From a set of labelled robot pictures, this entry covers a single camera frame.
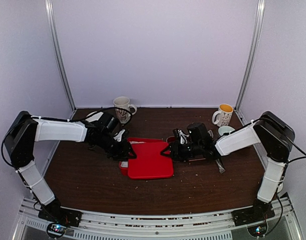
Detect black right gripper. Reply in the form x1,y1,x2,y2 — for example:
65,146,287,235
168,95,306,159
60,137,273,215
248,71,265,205
161,140,203,162

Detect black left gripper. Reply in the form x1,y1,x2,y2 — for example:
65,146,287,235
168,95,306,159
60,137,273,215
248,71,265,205
97,132,137,161

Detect red tin box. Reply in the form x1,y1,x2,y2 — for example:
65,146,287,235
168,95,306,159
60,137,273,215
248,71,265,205
119,137,163,177

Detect red tin lid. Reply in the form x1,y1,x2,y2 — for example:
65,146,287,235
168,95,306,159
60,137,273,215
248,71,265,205
128,141,174,180

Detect metal serving tongs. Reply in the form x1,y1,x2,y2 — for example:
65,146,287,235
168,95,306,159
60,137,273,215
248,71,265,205
208,129,225,174

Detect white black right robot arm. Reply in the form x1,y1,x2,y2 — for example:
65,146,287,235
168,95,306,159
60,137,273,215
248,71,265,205
160,111,295,225

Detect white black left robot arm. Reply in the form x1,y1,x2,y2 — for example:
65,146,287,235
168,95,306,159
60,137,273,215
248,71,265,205
1,111,136,226

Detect dark red lacquer tray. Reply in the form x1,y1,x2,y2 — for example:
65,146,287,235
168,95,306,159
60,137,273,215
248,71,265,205
166,136,207,163

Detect white paper liners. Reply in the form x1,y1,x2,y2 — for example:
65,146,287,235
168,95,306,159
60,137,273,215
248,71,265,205
121,141,145,168

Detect white ceramic bowl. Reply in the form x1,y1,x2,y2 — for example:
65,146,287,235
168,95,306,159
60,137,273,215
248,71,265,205
86,111,103,119

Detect tall coral pattern mug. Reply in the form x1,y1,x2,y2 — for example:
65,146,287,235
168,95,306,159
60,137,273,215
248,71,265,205
113,96,137,124

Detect blue lined ceramic bowl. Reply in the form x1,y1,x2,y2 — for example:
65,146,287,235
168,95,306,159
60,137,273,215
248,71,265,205
218,125,235,136

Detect flower pattern mug yellow inside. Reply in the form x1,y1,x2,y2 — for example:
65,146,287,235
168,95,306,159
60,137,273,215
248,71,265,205
211,103,234,127

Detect white paper cup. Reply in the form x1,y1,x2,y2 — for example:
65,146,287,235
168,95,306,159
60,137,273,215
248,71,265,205
276,180,283,193

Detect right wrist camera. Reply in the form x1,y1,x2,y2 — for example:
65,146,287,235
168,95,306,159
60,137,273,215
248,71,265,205
173,128,189,145

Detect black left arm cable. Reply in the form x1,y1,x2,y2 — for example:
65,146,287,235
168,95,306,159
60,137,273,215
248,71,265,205
67,106,133,126

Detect aluminium front rail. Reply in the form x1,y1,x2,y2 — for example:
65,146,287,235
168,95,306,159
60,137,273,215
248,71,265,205
16,192,300,240

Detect aluminium right corner post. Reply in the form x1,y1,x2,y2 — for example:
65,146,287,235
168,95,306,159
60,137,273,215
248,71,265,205
235,0,265,112

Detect aluminium corner post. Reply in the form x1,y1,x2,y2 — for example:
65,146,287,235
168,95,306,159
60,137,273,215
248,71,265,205
45,0,76,112
235,0,265,112

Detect aluminium left corner post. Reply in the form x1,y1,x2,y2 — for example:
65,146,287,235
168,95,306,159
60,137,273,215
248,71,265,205
45,0,76,112

